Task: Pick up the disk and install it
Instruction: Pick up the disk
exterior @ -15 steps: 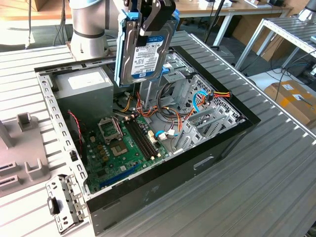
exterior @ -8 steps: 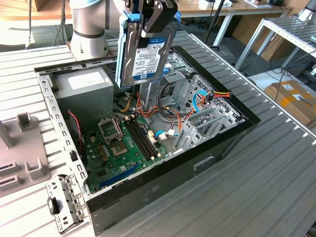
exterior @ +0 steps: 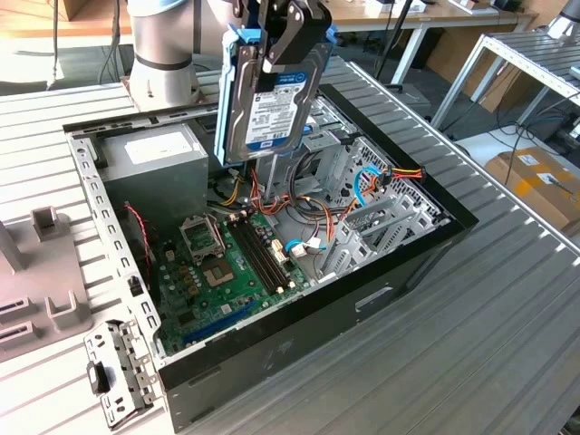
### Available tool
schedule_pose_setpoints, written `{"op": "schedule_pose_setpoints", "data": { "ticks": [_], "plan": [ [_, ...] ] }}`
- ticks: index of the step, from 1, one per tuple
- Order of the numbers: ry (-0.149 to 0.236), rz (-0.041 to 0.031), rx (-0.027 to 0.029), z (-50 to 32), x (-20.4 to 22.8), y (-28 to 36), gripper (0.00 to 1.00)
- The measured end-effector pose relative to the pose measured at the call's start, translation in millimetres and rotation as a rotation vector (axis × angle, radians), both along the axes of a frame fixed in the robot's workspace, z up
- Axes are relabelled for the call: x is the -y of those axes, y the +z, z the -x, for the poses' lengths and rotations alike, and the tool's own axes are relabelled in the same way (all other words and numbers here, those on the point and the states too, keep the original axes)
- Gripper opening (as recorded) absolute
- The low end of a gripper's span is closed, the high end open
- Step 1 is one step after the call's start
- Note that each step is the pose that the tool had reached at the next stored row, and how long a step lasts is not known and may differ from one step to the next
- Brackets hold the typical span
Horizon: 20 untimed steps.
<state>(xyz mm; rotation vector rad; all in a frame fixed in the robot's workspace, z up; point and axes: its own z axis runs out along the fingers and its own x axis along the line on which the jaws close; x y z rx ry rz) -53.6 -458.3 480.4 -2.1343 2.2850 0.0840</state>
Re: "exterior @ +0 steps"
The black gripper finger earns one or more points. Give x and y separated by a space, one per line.
308 22
249 16

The hard disk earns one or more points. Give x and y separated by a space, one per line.
267 118

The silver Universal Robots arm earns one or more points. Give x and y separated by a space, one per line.
158 45

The silver metal disk bay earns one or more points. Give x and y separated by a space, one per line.
346 235

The white box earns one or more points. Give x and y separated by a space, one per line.
376 5

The black tripod pole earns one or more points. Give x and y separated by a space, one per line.
394 38

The grey metal drive cage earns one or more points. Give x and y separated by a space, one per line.
326 149

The large brown cardboard box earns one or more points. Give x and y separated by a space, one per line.
446 50

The cardboard box on desk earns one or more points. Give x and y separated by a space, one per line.
74 9

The grey power supply unit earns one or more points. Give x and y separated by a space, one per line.
154 181

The black RAM slot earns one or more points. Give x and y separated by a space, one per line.
256 254
270 254
248 254
263 254

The CPU socket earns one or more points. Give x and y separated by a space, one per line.
217 274

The green motherboard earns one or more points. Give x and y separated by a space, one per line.
244 276

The black floor device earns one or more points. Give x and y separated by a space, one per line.
562 131

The labelled cardboard box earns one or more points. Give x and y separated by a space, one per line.
534 199

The blue expansion slot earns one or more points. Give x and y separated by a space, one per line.
217 324

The grey parts rack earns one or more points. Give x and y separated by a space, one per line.
50 267

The black open PC case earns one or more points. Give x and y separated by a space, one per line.
294 344

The black plastic latch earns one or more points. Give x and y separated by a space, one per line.
97 378

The wooden desk white frame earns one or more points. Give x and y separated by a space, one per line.
453 19
27 22

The white frame slat table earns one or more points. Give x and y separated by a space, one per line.
521 50

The small black case switch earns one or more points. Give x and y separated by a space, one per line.
135 286

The silver slot bracket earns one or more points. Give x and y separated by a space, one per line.
105 334

